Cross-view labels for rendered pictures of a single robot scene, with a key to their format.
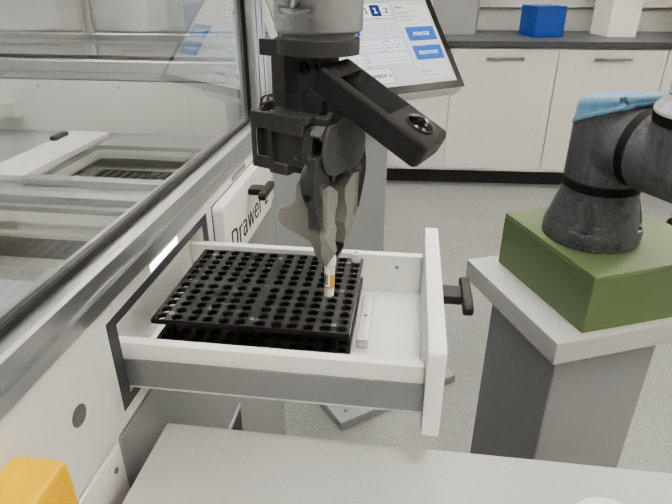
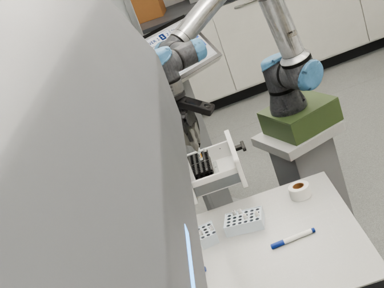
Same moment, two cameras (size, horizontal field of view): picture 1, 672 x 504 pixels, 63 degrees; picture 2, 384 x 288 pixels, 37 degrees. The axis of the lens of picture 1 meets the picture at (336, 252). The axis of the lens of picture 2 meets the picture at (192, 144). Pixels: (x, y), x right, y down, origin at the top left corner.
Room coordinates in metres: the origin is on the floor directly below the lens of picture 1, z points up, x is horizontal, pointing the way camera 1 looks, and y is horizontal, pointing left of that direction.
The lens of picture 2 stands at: (-1.32, 0.13, 1.74)
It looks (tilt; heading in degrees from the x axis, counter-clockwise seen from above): 22 degrees down; 356
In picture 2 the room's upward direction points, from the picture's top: 21 degrees counter-clockwise
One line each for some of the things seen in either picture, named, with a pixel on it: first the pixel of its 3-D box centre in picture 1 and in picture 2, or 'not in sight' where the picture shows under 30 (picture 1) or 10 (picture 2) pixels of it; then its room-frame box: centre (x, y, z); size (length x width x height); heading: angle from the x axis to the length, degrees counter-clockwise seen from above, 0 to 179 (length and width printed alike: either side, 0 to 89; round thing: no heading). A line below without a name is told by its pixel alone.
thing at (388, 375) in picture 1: (262, 310); (181, 178); (0.59, 0.09, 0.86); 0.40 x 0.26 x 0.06; 82
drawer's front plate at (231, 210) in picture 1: (246, 206); not in sight; (0.91, 0.16, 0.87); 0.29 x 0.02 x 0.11; 172
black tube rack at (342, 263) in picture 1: (268, 307); (183, 176); (0.58, 0.08, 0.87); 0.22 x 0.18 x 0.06; 82
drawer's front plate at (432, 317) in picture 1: (430, 316); (235, 157); (0.56, -0.11, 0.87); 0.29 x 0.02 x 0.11; 172
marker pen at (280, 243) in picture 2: not in sight; (292, 238); (0.11, -0.14, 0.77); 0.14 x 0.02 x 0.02; 88
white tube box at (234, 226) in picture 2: not in sight; (244, 221); (0.28, -0.04, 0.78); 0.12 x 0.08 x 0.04; 71
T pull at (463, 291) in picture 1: (455, 294); (239, 147); (0.55, -0.14, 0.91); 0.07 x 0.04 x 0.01; 172
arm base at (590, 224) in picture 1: (596, 205); (285, 97); (0.83, -0.42, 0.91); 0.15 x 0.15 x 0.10
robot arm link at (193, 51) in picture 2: not in sight; (186, 54); (0.56, -0.07, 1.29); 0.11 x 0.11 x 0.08; 22
